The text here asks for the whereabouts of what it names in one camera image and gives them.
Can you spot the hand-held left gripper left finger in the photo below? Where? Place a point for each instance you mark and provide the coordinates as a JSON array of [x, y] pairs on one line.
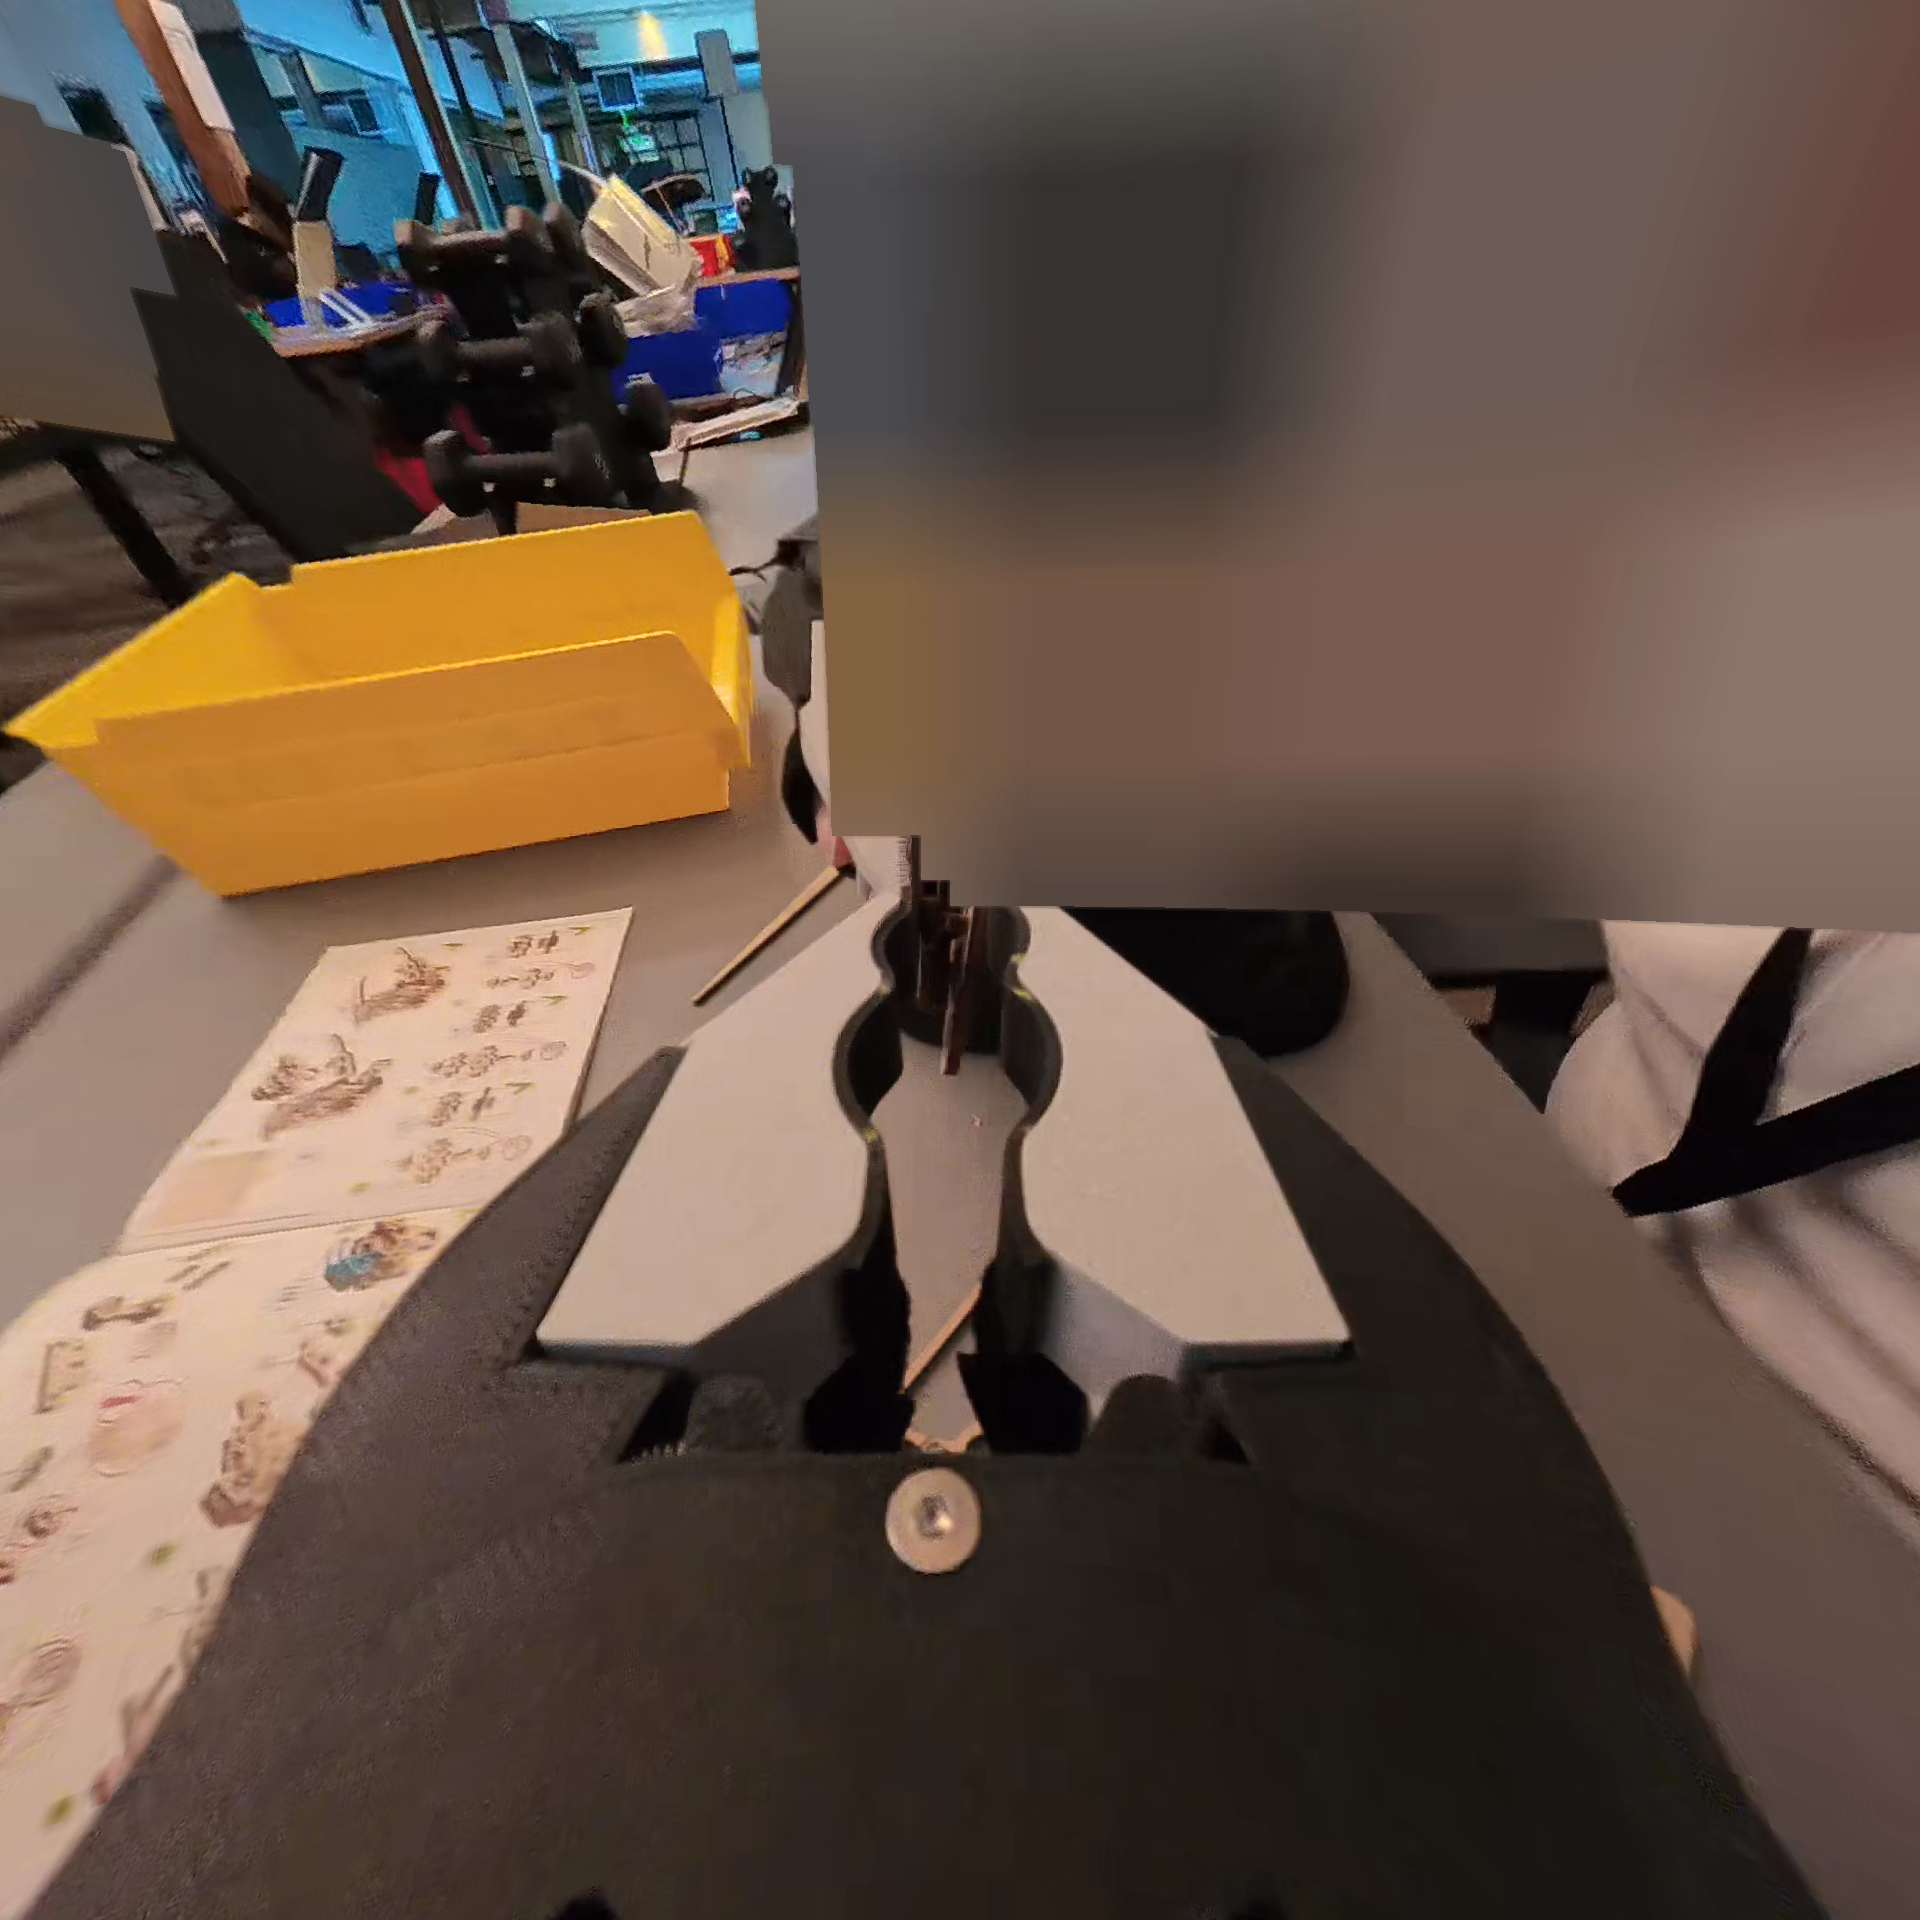
[[718, 1199]]

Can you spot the black panel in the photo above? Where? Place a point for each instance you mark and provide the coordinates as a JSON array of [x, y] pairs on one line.
[[271, 420]]

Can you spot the blue crate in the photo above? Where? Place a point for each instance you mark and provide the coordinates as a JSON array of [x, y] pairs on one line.
[[703, 340]]

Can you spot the dark cloth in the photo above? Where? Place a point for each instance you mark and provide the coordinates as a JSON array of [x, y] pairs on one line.
[[1215, 985]]

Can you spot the clear plastic container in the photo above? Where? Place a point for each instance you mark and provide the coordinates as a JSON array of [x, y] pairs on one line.
[[644, 244]]

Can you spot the thin wooden strip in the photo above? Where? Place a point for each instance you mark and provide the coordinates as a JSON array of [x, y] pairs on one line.
[[946, 1338]]

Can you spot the instruction booklet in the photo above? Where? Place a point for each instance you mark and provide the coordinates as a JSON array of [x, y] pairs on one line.
[[377, 1079]]

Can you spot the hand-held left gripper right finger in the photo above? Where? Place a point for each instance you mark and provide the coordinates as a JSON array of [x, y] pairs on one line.
[[1167, 1199]]

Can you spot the wooden gear assembly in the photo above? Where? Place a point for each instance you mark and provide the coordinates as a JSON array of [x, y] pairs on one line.
[[950, 966]]

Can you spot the thin wooden stick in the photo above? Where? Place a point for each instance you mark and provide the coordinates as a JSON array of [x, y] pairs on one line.
[[765, 940]]

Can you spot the yellow plastic bin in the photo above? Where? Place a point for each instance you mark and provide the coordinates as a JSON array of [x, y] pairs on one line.
[[377, 751]]

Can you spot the rack of black dumbbells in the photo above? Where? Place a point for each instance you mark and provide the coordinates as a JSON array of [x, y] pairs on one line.
[[523, 360]]

